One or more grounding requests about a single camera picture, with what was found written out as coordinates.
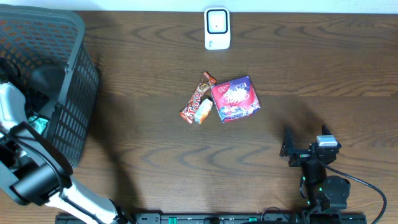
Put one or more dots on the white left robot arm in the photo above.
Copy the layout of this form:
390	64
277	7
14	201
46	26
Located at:
33	171

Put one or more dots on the mint green wipes pack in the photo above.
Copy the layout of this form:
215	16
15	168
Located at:
39	124

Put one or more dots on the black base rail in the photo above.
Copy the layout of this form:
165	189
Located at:
155	218

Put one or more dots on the dark grey plastic basket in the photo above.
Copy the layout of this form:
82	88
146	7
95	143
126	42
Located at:
34	38

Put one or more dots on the red orange chocolate bar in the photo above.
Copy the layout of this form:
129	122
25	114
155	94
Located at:
206	82

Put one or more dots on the orange white tissue pack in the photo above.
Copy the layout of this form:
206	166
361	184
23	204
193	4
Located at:
203	111

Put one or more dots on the white barcode scanner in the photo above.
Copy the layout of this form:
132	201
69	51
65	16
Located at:
217	28

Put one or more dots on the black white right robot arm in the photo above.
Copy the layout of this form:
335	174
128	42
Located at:
328	193

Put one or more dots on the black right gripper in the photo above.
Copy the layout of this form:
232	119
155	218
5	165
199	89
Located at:
304	156

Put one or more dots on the red purple pad pack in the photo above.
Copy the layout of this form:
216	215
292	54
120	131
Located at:
235	99

